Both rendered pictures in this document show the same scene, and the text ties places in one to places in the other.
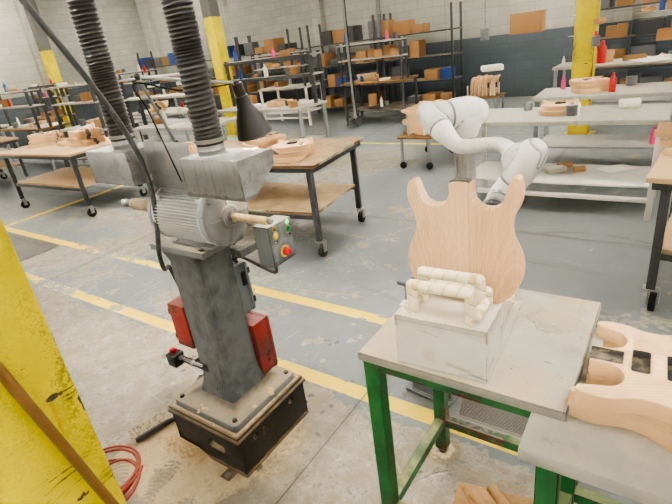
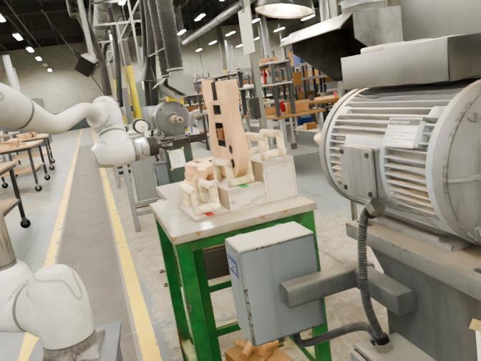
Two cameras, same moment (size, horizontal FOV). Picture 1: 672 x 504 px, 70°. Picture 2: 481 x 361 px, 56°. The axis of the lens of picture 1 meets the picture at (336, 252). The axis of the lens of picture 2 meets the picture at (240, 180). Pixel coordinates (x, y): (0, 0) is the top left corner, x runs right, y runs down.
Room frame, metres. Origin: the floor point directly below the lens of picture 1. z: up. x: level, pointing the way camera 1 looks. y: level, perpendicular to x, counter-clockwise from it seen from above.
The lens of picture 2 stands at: (2.82, 0.75, 1.42)
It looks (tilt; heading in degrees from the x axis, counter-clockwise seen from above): 12 degrees down; 216
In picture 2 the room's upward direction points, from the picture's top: 9 degrees counter-clockwise
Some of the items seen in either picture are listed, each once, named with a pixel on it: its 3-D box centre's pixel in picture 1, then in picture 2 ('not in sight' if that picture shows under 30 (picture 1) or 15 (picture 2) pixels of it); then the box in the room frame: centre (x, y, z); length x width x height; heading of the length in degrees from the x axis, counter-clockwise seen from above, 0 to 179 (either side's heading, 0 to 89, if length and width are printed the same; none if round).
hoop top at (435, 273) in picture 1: (450, 275); (253, 136); (1.20, -0.31, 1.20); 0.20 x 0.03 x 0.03; 55
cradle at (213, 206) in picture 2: not in sight; (207, 208); (1.49, -0.39, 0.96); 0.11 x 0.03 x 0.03; 146
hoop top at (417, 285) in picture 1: (440, 289); (270, 132); (1.14, -0.27, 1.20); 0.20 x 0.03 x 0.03; 55
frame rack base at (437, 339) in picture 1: (448, 334); (266, 175); (1.18, -0.29, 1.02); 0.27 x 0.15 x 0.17; 56
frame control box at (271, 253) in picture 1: (262, 246); (302, 304); (2.12, 0.35, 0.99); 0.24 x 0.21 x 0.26; 53
